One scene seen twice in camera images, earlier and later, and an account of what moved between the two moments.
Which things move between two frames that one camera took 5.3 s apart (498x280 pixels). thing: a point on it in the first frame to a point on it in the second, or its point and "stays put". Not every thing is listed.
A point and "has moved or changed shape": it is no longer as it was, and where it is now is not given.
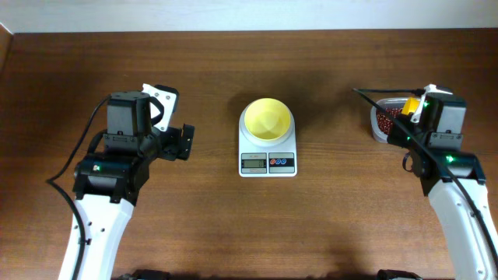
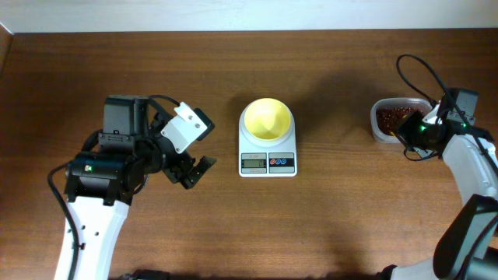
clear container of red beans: (379, 121) stays put
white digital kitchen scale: (260, 158) stays put
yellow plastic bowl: (267, 118) stays put
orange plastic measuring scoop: (411, 105) has moved or changed shape
